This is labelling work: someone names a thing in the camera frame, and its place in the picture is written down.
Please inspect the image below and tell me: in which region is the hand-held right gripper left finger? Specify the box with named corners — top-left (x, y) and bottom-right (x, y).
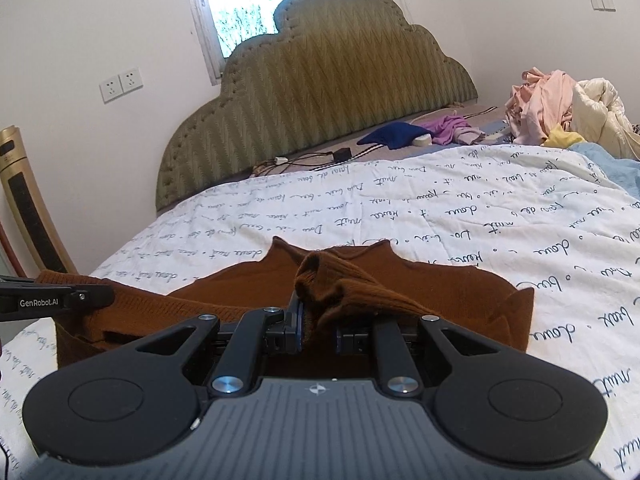
top-left (127, 305), bottom-right (306, 398)

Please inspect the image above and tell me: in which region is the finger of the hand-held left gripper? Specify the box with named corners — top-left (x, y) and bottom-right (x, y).
top-left (69, 284), bottom-right (114, 312)

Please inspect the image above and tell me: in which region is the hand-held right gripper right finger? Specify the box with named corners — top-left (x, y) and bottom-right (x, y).
top-left (335, 314), bottom-right (503, 400)

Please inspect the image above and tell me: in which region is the brown knit sweater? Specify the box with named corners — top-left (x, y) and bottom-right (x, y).
top-left (37, 236), bottom-right (535, 378)

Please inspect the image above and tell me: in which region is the pile of pink clothes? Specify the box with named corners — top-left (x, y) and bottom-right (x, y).
top-left (504, 67), bottom-right (578, 146)

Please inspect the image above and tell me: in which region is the red curved tube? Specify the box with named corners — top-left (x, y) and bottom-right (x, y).
top-left (0, 217), bottom-right (23, 273)

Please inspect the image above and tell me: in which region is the gold tower heater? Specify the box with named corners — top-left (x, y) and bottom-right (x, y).
top-left (0, 127), bottom-right (79, 277)

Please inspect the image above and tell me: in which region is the white printed blanket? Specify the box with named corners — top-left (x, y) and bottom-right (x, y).
top-left (0, 142), bottom-right (640, 480)

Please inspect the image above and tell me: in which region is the dark blue cloth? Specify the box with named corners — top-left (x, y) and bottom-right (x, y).
top-left (357, 121), bottom-right (433, 151)

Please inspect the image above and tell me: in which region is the purple cloth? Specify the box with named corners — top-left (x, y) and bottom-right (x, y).
top-left (415, 115), bottom-right (486, 147)

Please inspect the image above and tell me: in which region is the green padded headboard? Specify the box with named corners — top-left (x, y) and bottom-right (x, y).
top-left (155, 0), bottom-right (478, 213)

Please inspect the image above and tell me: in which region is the grey striped bed sheet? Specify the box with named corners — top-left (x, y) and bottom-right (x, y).
top-left (250, 104), bottom-right (516, 178)

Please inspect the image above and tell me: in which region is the yellow cloth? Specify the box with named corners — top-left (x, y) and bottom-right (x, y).
top-left (540, 125), bottom-right (588, 150)

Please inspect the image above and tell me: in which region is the light blue cloth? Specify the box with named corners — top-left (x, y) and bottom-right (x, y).
top-left (570, 142), bottom-right (640, 196)

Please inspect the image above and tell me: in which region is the window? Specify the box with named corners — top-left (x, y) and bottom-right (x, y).
top-left (182, 0), bottom-right (396, 86)

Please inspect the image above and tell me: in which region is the black cable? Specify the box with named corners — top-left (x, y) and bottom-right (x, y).
top-left (252, 149), bottom-right (362, 175)

